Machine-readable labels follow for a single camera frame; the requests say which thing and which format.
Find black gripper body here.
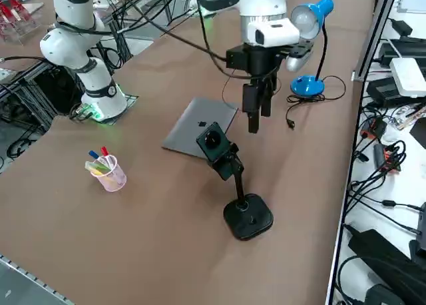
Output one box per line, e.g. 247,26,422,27
226,43,291,79

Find black desktop phone stand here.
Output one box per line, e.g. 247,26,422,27
208,143,274,242

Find blue desk lamp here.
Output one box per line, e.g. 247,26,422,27
290,0,335,97

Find grey closed laptop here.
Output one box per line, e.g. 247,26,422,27
162,97,240,159

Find orange black device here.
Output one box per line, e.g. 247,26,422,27
361,117,389,139

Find black power adapter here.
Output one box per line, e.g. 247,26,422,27
365,77,405,108

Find white power adapter box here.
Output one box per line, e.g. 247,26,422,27
389,57,426,98

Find pink mesh pen cup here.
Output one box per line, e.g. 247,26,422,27
89,154,128,192

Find green yellow highlighter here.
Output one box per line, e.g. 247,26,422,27
85,160,112,174

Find black box under table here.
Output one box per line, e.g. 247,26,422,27
33,65,86,116

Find black bag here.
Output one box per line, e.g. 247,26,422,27
347,229,426,305

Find clear red acrylic rack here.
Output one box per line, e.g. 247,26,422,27
0,0,44,46

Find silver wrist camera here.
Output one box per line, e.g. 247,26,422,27
285,40,314,73

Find black lamp cable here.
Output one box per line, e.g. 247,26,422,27
285,75,347,130

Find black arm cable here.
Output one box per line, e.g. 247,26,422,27
112,0,254,78

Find aluminium frame post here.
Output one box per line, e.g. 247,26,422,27
351,0,402,83

